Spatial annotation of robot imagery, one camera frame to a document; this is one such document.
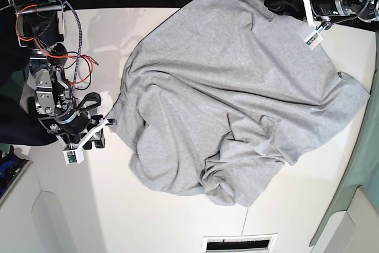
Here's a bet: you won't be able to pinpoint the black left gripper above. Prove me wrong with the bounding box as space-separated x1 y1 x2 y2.
264 0 346 20

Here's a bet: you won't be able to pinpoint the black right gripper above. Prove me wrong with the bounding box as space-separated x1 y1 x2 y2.
49 110 105 149

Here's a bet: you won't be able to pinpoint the grey t-shirt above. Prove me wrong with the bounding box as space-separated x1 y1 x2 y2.
110 0 370 207

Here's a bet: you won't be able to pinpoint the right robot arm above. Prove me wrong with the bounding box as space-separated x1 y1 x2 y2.
8 0 105 150

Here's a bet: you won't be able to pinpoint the dark navy cloth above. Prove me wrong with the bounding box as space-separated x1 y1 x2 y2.
1 40 57 146

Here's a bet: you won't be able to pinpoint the blue objects in bin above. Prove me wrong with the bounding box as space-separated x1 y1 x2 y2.
0 146 27 196

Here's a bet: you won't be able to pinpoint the white vent slot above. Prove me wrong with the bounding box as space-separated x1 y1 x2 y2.
201 233 278 253

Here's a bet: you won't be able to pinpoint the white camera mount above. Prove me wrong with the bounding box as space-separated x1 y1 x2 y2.
297 0 331 50
57 115 117 165

